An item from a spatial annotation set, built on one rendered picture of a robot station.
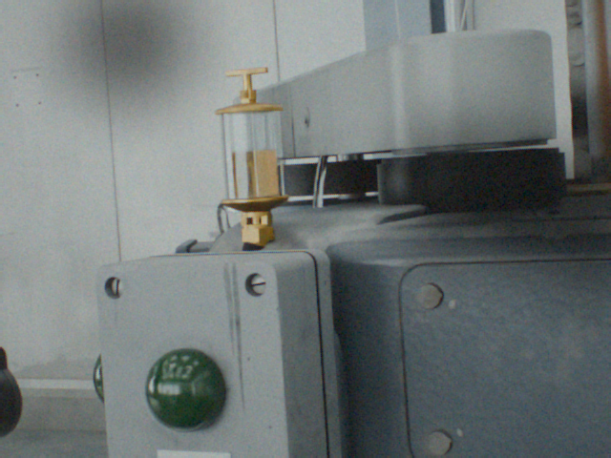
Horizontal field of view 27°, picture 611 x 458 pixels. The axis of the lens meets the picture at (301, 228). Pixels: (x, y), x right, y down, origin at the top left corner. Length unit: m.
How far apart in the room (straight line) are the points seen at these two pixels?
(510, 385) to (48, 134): 6.55
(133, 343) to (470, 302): 0.12
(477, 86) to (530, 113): 0.03
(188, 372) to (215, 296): 0.03
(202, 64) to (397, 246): 5.99
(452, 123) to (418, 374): 0.15
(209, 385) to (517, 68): 0.23
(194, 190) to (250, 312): 6.05
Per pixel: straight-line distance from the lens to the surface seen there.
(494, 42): 0.58
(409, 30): 5.51
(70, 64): 6.89
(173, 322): 0.46
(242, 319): 0.44
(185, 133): 6.50
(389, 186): 0.60
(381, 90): 0.61
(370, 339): 0.48
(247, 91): 0.53
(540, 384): 0.46
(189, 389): 0.44
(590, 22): 0.95
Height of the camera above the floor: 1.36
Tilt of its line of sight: 3 degrees down
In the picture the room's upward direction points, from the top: 4 degrees counter-clockwise
